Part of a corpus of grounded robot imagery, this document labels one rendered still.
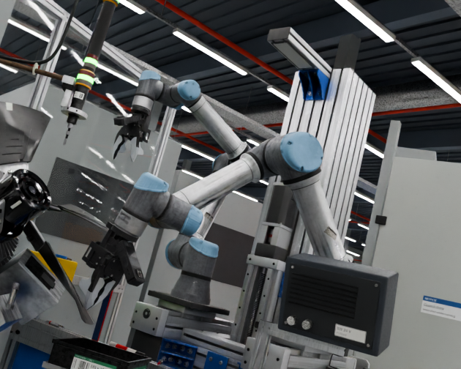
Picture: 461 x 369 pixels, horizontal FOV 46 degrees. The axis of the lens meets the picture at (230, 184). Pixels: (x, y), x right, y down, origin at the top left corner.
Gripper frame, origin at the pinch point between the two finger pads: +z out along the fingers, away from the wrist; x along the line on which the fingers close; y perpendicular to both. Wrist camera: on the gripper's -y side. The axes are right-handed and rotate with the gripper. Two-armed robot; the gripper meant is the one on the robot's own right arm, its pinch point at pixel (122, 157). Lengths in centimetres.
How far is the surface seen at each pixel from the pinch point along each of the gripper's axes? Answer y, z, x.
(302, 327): -18, 41, -89
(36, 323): -16, 63, -1
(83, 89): -51, -4, -26
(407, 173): 129, -44, -73
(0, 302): -56, 54, -27
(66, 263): -14.6, 42.1, -3.5
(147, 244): 209, 17, 137
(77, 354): -40, 62, -41
